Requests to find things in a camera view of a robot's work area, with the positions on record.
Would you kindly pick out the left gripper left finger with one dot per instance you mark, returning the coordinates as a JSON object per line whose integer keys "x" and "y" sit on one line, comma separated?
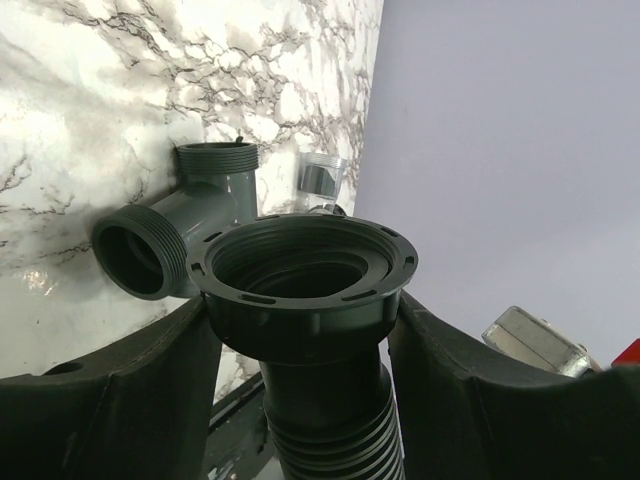
{"x": 136, "y": 409}

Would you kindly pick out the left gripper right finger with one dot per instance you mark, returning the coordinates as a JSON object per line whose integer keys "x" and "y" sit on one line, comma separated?
{"x": 469, "y": 412}

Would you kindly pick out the grey tee pipe fitting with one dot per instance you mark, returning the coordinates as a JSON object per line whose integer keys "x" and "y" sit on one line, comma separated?
{"x": 143, "y": 248}

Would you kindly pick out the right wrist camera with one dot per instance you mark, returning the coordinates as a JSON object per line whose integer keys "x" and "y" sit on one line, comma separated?
{"x": 533, "y": 341}

